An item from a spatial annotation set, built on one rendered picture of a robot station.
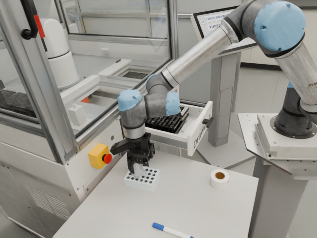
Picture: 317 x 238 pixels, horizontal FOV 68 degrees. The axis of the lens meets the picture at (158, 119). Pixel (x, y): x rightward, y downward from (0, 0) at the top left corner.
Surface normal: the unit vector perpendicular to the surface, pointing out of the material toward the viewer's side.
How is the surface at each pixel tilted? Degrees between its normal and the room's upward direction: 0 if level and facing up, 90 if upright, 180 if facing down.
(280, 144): 0
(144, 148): 90
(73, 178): 90
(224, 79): 90
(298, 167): 0
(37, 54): 90
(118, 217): 0
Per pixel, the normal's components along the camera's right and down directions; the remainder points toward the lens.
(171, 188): -0.08, -0.83
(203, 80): -0.46, 0.52
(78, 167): 0.89, 0.19
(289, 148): -0.13, 0.55
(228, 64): 0.41, 0.47
